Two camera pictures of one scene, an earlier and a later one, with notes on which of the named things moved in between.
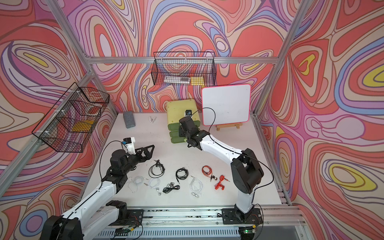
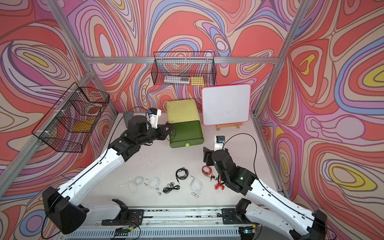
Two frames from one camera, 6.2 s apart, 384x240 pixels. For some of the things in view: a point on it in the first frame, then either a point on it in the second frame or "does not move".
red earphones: x=208 y=174 does not move
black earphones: x=182 y=177 does not move
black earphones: x=170 y=187 does not move
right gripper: x=181 y=134 to x=208 y=158
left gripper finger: x=143 y=159 to x=163 y=133
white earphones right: x=196 y=186 does not move
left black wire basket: x=67 y=126 does not move
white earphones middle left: x=154 y=183 does not move
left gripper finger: x=148 y=149 to x=163 y=129
